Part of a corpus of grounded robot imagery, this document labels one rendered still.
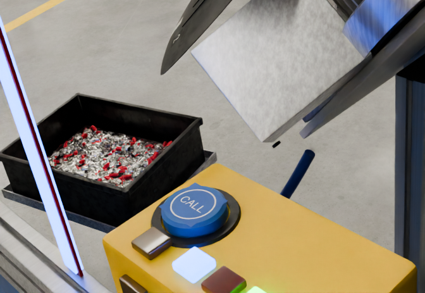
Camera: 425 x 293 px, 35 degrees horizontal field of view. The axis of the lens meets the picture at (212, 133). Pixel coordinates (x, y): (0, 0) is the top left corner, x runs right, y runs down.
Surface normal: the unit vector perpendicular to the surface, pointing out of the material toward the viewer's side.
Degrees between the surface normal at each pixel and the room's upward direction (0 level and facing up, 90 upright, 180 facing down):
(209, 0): 47
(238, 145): 0
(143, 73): 0
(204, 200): 0
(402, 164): 90
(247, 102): 55
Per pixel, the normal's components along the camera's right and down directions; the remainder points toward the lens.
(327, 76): -0.24, -0.02
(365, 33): -0.78, 0.54
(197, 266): -0.14, -0.83
